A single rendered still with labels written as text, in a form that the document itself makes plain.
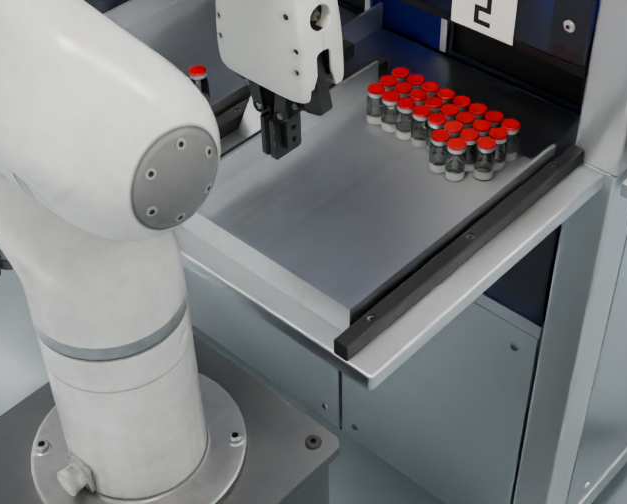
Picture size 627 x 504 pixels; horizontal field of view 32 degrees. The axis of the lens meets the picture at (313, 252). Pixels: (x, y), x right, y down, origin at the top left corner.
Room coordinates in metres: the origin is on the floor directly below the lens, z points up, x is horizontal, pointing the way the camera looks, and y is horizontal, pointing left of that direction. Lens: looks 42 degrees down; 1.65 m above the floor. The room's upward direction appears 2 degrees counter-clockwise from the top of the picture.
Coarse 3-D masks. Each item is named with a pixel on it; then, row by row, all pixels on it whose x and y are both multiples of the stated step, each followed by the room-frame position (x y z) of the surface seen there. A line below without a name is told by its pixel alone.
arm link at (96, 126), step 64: (0, 0) 0.53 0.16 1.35; (64, 0) 0.56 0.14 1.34; (0, 64) 0.51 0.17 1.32; (64, 64) 0.53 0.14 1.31; (128, 64) 0.55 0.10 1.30; (0, 128) 0.50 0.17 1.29; (64, 128) 0.51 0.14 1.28; (128, 128) 0.53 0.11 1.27; (192, 128) 0.55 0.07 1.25; (64, 192) 0.50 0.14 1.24; (128, 192) 0.51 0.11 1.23; (192, 192) 0.53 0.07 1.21
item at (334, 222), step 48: (336, 96) 1.09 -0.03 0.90; (336, 144) 1.02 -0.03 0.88; (384, 144) 1.02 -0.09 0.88; (240, 192) 0.94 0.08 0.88; (288, 192) 0.94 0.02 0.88; (336, 192) 0.93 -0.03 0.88; (384, 192) 0.93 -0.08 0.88; (432, 192) 0.93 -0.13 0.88; (480, 192) 0.93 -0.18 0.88; (240, 240) 0.82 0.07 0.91; (288, 240) 0.86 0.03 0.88; (336, 240) 0.86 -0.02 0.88; (384, 240) 0.85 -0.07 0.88; (432, 240) 0.81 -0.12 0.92; (288, 288) 0.78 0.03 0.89; (336, 288) 0.78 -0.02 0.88; (384, 288) 0.76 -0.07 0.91
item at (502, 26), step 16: (464, 0) 1.10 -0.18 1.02; (480, 0) 1.08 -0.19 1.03; (496, 0) 1.07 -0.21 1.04; (512, 0) 1.05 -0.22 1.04; (464, 16) 1.10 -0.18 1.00; (480, 16) 1.08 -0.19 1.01; (496, 16) 1.07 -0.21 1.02; (512, 16) 1.05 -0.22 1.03; (480, 32) 1.08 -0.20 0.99; (496, 32) 1.06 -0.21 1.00; (512, 32) 1.05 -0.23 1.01
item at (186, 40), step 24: (144, 0) 1.32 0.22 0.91; (168, 0) 1.35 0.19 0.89; (192, 0) 1.36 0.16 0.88; (120, 24) 1.29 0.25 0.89; (144, 24) 1.30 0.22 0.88; (168, 24) 1.30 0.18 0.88; (192, 24) 1.30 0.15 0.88; (360, 24) 1.25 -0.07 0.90; (168, 48) 1.24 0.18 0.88; (192, 48) 1.24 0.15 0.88; (216, 48) 1.24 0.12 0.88; (216, 72) 1.18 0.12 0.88; (216, 96) 1.13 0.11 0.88; (240, 96) 1.09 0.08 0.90
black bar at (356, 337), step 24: (552, 168) 0.94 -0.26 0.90; (528, 192) 0.90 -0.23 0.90; (504, 216) 0.87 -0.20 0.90; (456, 240) 0.83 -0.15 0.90; (480, 240) 0.83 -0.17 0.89; (432, 264) 0.80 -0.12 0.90; (456, 264) 0.81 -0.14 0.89; (408, 288) 0.76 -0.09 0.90; (432, 288) 0.78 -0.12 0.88; (384, 312) 0.73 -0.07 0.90; (360, 336) 0.70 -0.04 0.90
